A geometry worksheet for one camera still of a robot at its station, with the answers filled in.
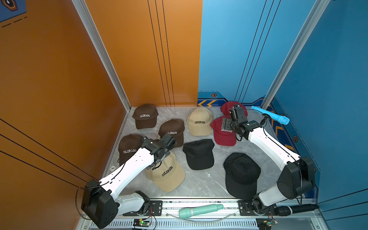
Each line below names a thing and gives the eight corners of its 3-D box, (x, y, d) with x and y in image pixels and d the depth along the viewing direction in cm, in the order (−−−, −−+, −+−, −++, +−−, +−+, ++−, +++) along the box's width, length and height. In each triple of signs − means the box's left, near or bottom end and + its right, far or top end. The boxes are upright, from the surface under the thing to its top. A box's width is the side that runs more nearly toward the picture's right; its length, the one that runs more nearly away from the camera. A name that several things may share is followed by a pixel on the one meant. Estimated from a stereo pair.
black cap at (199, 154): (183, 170, 88) (182, 167, 84) (183, 142, 101) (183, 138, 97) (215, 170, 88) (217, 166, 84) (212, 142, 101) (213, 138, 96)
